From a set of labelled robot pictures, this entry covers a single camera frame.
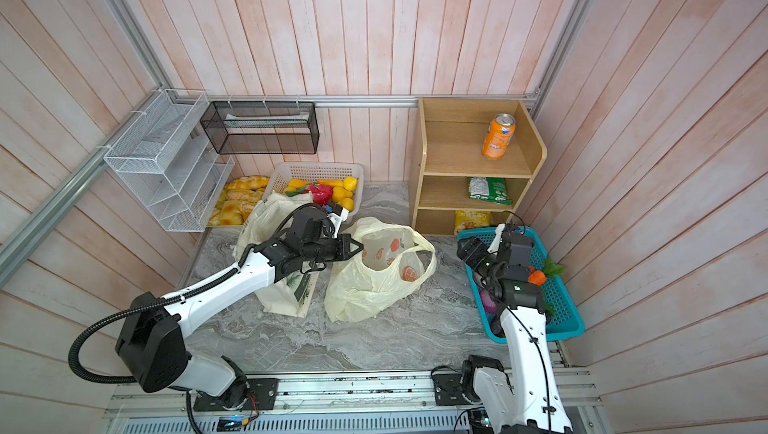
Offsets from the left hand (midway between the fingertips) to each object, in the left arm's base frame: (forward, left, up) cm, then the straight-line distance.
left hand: (363, 253), depth 78 cm
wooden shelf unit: (+25, -34, +13) cm, 44 cm away
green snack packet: (+22, -39, +2) cm, 45 cm away
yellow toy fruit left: (+40, +29, -14) cm, 51 cm away
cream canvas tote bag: (-10, +19, -5) cm, 22 cm away
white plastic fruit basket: (+43, +34, -12) cm, 55 cm away
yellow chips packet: (+23, -36, -15) cm, 46 cm away
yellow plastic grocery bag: (-9, -8, -1) cm, 12 cm away
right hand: (+2, -29, +1) cm, 29 cm away
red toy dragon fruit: (+30, +16, -9) cm, 35 cm away
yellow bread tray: (+30, +48, -13) cm, 58 cm away
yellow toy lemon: (+39, +7, -13) cm, 42 cm away
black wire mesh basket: (+48, +38, +6) cm, 62 cm away
